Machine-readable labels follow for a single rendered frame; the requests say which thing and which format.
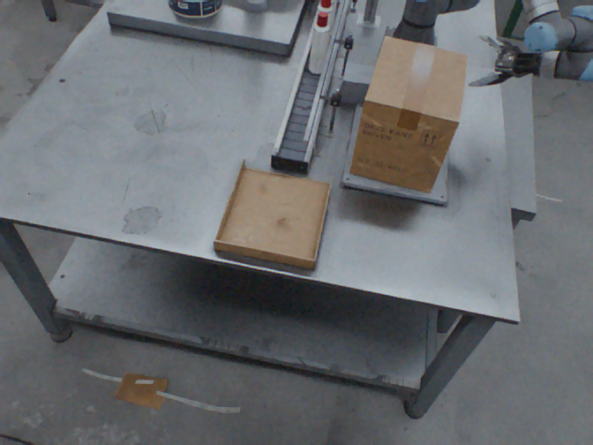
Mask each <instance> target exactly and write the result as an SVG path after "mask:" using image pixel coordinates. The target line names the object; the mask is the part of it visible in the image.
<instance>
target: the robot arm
mask: <svg viewBox="0 0 593 445"><path fill-rule="evenodd" d="M480 2H481V0H406V4H405V7H404V11H403V14H402V19H401V21H400V23H399V24H398V26H397V27H396V29H395V30H394V32H393V36H392V38H396V39H400V40H404V41H411V42H415V43H423V44H427V45H431V46H434V43H435V31H434V26H435V22H436V19H437V17H438V15H440V14H446V13H451V12H457V11H467V10H470V9H473V8H475V7H476V6H477V5H478V4H479V3H480ZM522 4H523V7H524V10H525V12H526V16H527V19H528V22H529V27H528V28H527V30H526V32H525V35H524V36H525V39H524V43H525V46H526V47H527V49H528V50H529V51H531V52H534V53H523V52H522V51H521V50H520V48H519V47H518V46H513V45H512V44H511V43H510V42H508V41H502V40H499V39H498V38H495V37H492V36H490V35H485V34H480V35H479V37H480V38H481V39H482V40H483V41H486V42H488V44H489V45H491V46H493V47H494V49H495V50H496V51H497V52H498V59H497V60H496V61H495V65H494V66H495V69H494V71H496V72H501V73H502V74H498V73H495V72H491V73H489V74H488V75H487V77H483V78H481V79H479V80H477V81H473V82H471V83H469V84H468V86H470V87H484V86H492V85H498V84H501V83H503V82H505V81H506V80H508V79H510V78H512V77H515V78H521V77H523V76H526V75H529V74H531V73H533V77H540V78H546V80H550V78H552V79H568V80H578V81H593V5H584V6H577V7H575V8H573V11H572V14H571V17H569V18H564V19H562V18H561V17H560V13H559V8H558V5H557V2H556V0H522ZM563 48H566V51H552V50H555V49H563Z"/></svg>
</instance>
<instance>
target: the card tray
mask: <svg viewBox="0 0 593 445"><path fill-rule="evenodd" d="M332 179H333V175H332V176H331V180H330V183H326V182H320V181H316V180H311V179H307V178H301V177H293V176H289V175H284V174H279V173H274V172H270V171H265V170H256V169H252V168H247V167H245V166H244V159H243V160H242V163H241V166H240V169H239V171H238V173H237V176H236V181H235V183H234V185H233V188H232V191H231V193H230V196H229V200H228V202H227V205H226V207H225V210H224V212H223V215H222V218H221V222H220V224H219V227H218V230H217V232H216V234H215V237H214V249H215V250H217V251H222V252H226V253H234V254H239V255H243V256H248V257H252V258H257V259H262V260H270V261H274V262H279V263H283V264H288V265H292V266H297V267H301V268H309V269H314V266H315V261H316V258H317V253H318V249H319V241H320V236H321V231H322V227H323V222H324V219H325V214H326V210H327V202H328V197H329V193H330V188H331V184H332Z"/></svg>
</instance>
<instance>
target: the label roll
mask: <svg viewBox="0 0 593 445"><path fill-rule="evenodd" d="M168 6H169V8H170V9H171V10H172V11H173V12H174V13H176V14H178V15H180V16H183V17H187V18H204V17H208V16H211V15H213V14H215V13H216V12H218V11H219V10H220V9H221V7H222V0H168Z"/></svg>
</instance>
